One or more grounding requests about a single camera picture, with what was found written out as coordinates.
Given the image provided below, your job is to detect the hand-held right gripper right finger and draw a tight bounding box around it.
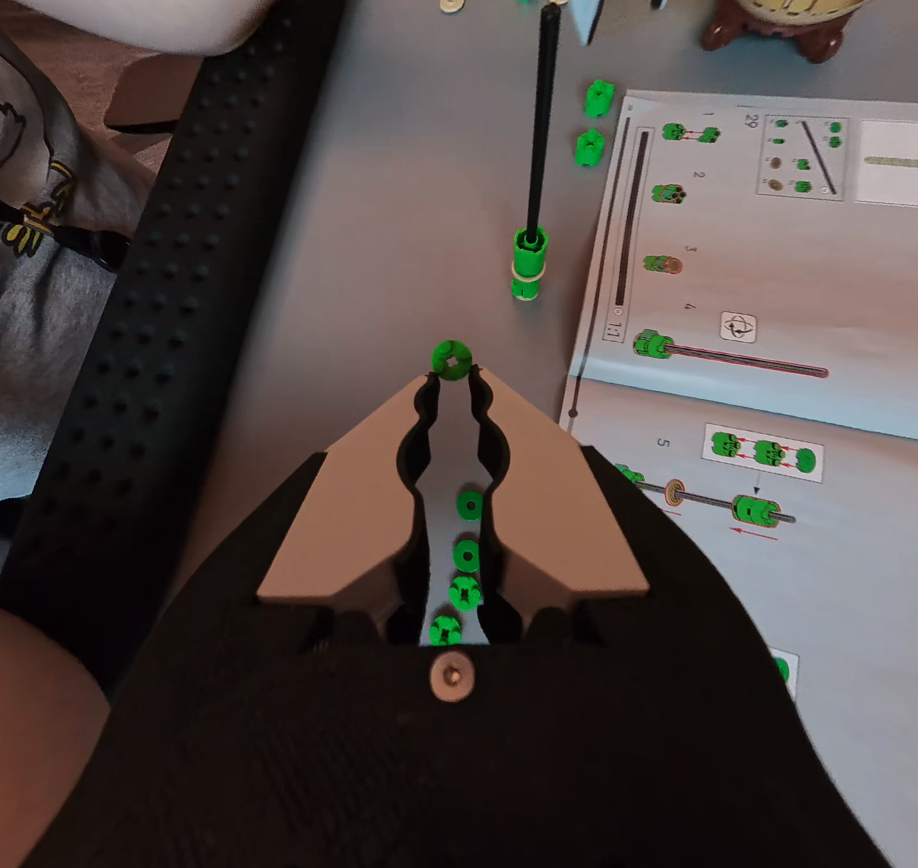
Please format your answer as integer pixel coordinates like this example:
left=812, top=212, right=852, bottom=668
left=468, top=368, right=651, bottom=645

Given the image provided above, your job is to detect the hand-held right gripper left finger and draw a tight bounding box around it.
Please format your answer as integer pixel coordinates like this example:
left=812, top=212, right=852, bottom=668
left=257, top=373, right=440, bottom=645

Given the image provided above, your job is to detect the person's right forearm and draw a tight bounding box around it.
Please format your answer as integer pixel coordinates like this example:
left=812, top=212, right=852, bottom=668
left=0, top=606, right=112, bottom=868

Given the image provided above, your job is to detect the grey desk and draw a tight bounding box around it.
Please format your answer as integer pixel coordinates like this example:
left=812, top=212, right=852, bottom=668
left=175, top=0, right=918, bottom=862

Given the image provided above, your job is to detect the black rod with green bricks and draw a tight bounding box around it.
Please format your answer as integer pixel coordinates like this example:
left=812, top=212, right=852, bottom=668
left=511, top=1, right=564, bottom=302

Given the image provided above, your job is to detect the brick building instruction booklet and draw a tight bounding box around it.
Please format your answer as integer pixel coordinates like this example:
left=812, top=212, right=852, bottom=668
left=559, top=89, right=918, bottom=847

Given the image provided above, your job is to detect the black dotted foam pad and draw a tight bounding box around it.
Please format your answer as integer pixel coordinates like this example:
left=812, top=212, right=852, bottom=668
left=0, top=0, right=356, bottom=697

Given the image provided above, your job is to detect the person's grey printed shirt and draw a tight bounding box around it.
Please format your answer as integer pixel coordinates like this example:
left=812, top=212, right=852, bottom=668
left=0, top=36, right=155, bottom=503

